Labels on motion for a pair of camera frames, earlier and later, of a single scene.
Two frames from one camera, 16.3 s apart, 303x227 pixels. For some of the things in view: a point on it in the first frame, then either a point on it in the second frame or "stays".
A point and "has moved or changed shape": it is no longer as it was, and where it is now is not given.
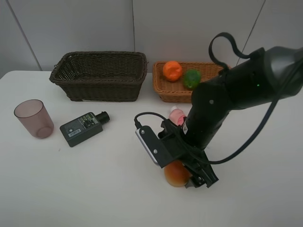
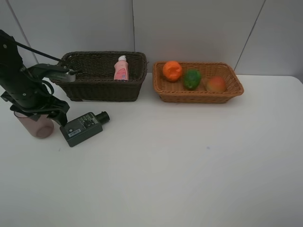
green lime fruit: x=192 y=77 stays
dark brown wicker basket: x=101 y=76 stays
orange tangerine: x=172 y=70 stays
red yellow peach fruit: x=176 y=174 has moved or changed shape
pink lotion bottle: x=177 y=115 → x=121 y=71
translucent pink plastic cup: x=33 y=113 stays
